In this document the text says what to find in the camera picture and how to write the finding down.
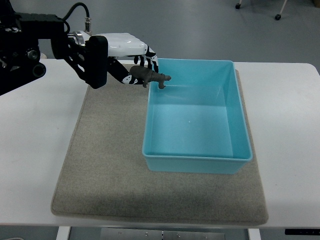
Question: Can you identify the blue plastic box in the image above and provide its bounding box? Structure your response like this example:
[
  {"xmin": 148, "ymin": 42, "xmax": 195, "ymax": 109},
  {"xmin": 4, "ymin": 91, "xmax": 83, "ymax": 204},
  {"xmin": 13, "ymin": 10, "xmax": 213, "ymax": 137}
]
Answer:
[{"xmin": 142, "ymin": 58, "xmax": 253, "ymax": 174}]

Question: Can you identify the black cable with connector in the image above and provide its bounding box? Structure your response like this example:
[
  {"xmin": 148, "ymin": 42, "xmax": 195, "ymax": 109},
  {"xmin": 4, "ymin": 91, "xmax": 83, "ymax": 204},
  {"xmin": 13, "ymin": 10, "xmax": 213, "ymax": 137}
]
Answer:
[{"xmin": 62, "ymin": 2, "xmax": 92, "ymax": 33}]

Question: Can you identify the beige felt mat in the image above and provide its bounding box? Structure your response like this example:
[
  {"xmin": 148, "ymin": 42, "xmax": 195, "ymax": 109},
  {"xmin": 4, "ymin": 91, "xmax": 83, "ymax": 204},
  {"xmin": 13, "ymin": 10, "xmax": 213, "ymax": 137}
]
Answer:
[{"xmin": 51, "ymin": 79, "xmax": 268, "ymax": 225}]

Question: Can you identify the black table control panel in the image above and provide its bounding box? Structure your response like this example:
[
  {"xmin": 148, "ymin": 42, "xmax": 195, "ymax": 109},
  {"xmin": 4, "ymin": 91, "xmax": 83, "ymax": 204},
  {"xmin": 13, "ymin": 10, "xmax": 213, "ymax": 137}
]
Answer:
[{"xmin": 284, "ymin": 228, "xmax": 320, "ymax": 236}]

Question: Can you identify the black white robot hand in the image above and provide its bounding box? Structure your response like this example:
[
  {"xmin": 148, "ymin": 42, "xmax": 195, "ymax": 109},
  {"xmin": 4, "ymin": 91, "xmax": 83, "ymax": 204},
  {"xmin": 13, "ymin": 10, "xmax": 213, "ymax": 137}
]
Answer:
[{"xmin": 100, "ymin": 33, "xmax": 159, "ymax": 85}]

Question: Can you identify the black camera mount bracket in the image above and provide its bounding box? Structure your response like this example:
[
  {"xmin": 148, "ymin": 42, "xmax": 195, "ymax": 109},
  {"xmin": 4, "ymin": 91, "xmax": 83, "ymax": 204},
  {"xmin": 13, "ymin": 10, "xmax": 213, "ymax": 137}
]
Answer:
[{"xmin": 64, "ymin": 36, "xmax": 109, "ymax": 89}]

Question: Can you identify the brown toy hippo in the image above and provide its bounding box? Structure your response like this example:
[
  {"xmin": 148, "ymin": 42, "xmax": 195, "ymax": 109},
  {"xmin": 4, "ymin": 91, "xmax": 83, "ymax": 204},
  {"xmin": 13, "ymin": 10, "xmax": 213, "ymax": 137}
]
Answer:
[{"xmin": 129, "ymin": 65, "xmax": 172, "ymax": 89}]

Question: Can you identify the grey metal table frame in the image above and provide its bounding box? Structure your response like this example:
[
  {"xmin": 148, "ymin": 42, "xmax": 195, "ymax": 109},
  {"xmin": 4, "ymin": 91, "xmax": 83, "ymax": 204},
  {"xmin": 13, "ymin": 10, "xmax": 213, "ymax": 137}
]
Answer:
[{"xmin": 55, "ymin": 226, "xmax": 261, "ymax": 240}]

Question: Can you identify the right black caster wheel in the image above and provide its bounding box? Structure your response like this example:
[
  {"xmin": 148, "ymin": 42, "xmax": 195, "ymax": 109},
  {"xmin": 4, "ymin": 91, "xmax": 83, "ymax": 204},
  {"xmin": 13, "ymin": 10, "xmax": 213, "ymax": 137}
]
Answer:
[{"xmin": 274, "ymin": 14, "xmax": 282, "ymax": 21}]

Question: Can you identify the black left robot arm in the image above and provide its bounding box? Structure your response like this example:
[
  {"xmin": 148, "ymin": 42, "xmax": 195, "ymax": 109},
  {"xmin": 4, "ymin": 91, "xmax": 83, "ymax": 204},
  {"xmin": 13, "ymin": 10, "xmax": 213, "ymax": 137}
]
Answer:
[{"xmin": 0, "ymin": 0, "xmax": 91, "ymax": 95}]

